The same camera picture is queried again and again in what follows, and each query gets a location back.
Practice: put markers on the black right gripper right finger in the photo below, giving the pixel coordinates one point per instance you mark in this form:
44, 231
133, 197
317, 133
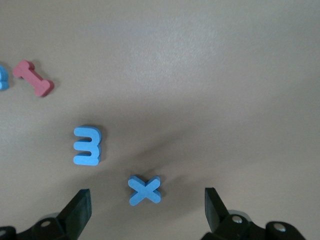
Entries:
220, 220

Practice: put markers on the brown table cover sheet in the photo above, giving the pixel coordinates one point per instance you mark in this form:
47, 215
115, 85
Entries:
200, 75

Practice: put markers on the blue foam letter X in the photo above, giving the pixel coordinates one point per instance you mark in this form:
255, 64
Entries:
144, 191

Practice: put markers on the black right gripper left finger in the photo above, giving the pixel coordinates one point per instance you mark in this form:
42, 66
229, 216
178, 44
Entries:
72, 217

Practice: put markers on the blue foam letter g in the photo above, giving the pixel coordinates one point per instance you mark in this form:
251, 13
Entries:
3, 85

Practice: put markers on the red foam letter I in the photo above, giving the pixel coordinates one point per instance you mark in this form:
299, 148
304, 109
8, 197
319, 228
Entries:
33, 78

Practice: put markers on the blue foam letter E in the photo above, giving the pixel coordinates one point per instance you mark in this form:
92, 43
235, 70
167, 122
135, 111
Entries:
95, 146

